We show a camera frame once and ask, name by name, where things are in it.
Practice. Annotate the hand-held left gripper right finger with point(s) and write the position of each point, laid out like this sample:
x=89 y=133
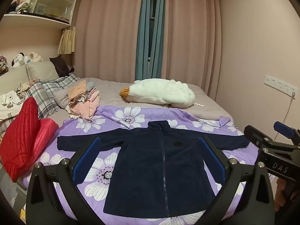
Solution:
x=212 y=155

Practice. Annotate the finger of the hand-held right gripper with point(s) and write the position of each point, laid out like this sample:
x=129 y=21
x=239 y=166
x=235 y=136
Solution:
x=254 y=133
x=284 y=129

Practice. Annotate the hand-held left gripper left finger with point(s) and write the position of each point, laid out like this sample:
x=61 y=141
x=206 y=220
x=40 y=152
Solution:
x=86 y=159

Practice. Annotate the navy fleece jacket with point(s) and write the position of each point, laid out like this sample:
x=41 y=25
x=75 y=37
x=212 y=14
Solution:
x=145 y=168

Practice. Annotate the pile of pink clothes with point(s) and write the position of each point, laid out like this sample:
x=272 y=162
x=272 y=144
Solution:
x=86 y=105

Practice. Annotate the white crumpled clothes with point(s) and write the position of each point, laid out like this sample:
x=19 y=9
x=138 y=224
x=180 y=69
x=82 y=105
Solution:
x=9 y=102

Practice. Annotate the person's right hand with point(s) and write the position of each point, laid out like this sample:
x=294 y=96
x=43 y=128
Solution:
x=279 y=196

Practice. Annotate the purple floral blanket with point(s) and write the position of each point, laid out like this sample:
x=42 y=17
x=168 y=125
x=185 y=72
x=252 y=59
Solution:
x=112 y=121

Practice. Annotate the red quilted jacket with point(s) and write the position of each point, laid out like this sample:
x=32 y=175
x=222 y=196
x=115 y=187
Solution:
x=21 y=133

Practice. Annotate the grey plaid pillow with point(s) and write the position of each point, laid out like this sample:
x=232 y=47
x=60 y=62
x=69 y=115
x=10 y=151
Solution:
x=46 y=91

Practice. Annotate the white goose plush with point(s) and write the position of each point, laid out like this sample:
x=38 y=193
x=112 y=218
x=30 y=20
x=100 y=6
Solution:
x=159 y=93

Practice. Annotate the dark brown pillow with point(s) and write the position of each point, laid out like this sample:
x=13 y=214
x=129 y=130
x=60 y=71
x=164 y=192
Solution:
x=61 y=66

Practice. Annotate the beige pillow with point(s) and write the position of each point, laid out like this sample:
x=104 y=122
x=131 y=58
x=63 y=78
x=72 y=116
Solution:
x=42 y=70

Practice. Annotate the pink curtain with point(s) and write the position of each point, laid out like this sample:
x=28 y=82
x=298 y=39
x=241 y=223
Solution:
x=107 y=32
x=192 y=39

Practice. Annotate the beige pleated cloth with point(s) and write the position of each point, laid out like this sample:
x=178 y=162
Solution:
x=66 y=41

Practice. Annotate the black and white plush toy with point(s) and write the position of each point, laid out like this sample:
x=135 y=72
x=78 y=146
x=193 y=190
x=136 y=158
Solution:
x=17 y=60

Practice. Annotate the blue-green curtain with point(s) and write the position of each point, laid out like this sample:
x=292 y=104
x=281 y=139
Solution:
x=150 y=28

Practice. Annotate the clear glass vase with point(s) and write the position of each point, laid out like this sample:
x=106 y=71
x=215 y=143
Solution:
x=68 y=13

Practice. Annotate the plush toys on shelf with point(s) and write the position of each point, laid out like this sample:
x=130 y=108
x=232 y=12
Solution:
x=22 y=3

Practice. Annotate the white wall socket strip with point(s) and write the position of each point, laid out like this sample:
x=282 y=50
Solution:
x=280 y=85

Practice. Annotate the white wall shelf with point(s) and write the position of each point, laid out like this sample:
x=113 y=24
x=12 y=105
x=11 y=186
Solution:
x=35 y=18

